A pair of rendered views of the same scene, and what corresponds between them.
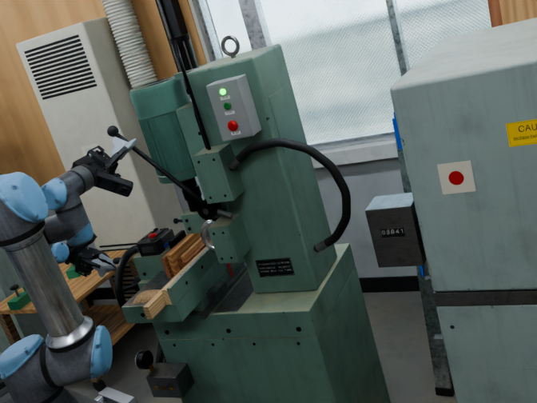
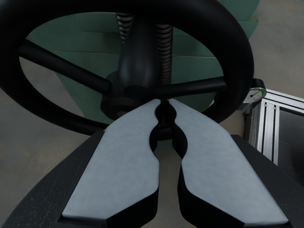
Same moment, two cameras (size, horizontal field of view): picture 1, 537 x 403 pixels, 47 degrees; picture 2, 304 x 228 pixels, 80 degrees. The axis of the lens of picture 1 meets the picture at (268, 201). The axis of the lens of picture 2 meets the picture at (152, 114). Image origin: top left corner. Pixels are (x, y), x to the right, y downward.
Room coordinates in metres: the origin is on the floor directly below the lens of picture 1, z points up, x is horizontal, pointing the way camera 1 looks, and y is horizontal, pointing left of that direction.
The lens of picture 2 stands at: (2.17, 0.66, 1.01)
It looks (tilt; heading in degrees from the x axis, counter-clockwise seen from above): 63 degrees down; 241
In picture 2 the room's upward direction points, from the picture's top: 3 degrees clockwise
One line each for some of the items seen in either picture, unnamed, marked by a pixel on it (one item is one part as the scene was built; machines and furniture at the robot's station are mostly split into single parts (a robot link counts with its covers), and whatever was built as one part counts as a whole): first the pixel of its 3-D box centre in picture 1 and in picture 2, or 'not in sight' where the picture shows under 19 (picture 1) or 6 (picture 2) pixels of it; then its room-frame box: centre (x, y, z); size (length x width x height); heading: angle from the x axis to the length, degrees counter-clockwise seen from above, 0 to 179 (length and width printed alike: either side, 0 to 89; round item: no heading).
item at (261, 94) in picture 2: (146, 361); (247, 92); (1.85, 0.54, 0.65); 0.06 x 0.04 x 0.08; 152
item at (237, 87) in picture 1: (233, 108); not in sight; (1.70, 0.02, 1.40); 0.10 x 0.06 x 0.16; 62
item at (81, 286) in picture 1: (80, 310); not in sight; (3.25, 1.20, 0.32); 0.66 x 0.57 x 0.64; 151
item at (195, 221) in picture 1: (206, 221); not in sight; (1.97, 0.22, 1.03); 0.14 x 0.07 x 0.09; 62
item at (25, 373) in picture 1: (29, 368); not in sight; (1.37, 0.67, 0.98); 0.13 x 0.12 x 0.14; 87
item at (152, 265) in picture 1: (162, 258); not in sight; (2.05, 0.42, 0.91); 0.15 x 0.14 x 0.09; 152
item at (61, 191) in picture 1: (61, 191); not in sight; (1.66, 0.53, 1.32); 0.11 x 0.08 x 0.09; 152
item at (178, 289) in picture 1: (216, 249); not in sight; (1.94, 0.21, 0.93); 0.60 x 0.02 x 0.06; 152
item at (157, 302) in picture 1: (194, 265); not in sight; (1.87, 0.29, 0.92); 0.57 x 0.02 x 0.04; 152
